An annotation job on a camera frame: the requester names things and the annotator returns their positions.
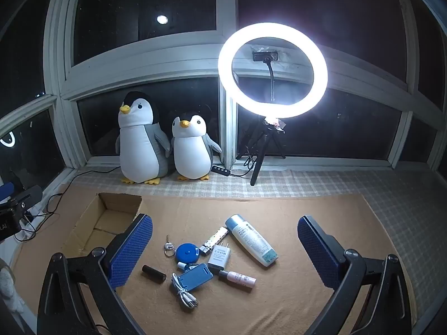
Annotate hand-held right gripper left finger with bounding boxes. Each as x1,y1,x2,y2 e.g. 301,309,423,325
37,213,154,335

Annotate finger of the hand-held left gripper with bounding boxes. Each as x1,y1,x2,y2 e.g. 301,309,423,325
0,182,15,204
6,185,43,214

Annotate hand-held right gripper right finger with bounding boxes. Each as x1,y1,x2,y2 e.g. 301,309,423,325
297,215,414,335

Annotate black lipstick tube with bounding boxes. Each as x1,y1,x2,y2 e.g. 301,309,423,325
141,264,166,283

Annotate cardboard box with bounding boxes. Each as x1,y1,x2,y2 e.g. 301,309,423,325
65,193,143,257

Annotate round blue tape measure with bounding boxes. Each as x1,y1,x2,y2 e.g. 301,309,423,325
175,242,200,264

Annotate white bottle with blue cap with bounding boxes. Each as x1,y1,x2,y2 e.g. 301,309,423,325
224,214,279,267

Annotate small pink bottle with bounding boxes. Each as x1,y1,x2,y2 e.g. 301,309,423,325
218,270,257,290

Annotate white charger plug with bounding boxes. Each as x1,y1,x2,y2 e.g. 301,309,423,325
207,241,232,276

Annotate white power strip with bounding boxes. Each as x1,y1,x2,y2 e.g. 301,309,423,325
21,206,49,229

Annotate white fluffy cloth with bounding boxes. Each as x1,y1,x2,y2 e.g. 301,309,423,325
0,258,28,322

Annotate checked cloth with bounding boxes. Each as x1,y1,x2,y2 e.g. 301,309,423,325
58,167,447,322

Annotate large penguin plush toy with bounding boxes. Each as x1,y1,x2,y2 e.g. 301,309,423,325
115,91,172,185

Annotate small penguin plush toy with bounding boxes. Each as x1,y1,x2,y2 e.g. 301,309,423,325
170,112,222,182

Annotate black gooseneck phone holder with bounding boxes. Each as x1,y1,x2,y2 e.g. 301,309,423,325
252,51,278,103

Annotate keys on ring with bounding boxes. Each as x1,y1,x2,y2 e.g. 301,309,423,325
162,234,176,257

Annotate black ring light cable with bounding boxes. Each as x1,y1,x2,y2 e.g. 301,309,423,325
229,155,255,177

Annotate white ring light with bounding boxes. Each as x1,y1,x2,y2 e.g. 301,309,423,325
218,23,328,119

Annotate white window frame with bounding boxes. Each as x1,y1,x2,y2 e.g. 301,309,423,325
0,0,447,169

